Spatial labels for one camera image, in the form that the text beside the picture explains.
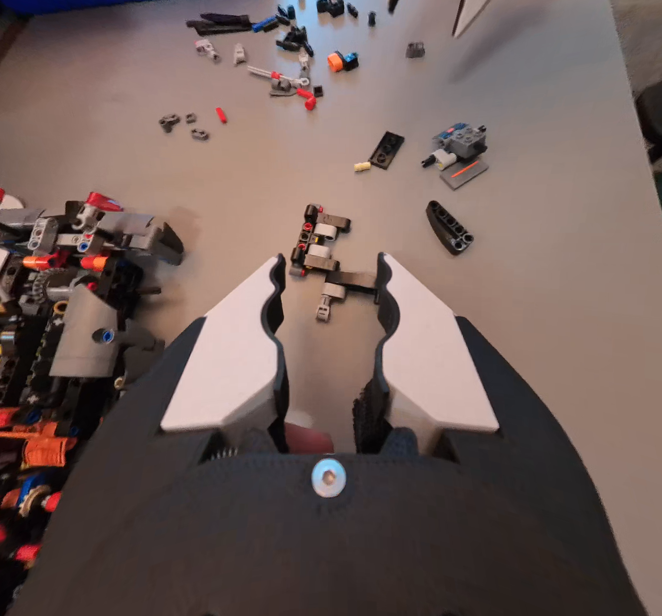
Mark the long black lego panel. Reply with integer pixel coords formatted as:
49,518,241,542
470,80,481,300
186,12,254,36

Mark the black curved lego panel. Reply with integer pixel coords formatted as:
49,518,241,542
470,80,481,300
425,201,475,256

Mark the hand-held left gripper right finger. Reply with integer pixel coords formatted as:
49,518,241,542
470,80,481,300
373,252,501,433

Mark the grey orange-striped lego assembly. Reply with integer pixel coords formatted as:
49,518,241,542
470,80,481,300
421,121,489,191

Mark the black beam white connector lego assembly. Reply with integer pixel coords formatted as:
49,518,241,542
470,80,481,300
315,271,379,323

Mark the black lego plate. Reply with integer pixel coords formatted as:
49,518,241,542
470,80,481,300
368,131,405,170

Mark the black frame red pins lego assembly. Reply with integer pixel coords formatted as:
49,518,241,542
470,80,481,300
290,204,352,278

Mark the lego technic car model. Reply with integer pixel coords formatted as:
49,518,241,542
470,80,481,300
0,189,185,570

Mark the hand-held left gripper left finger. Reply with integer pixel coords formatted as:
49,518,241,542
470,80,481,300
159,254,290,433

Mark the grey axle red bush assembly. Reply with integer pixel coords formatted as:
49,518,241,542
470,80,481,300
247,65,311,97

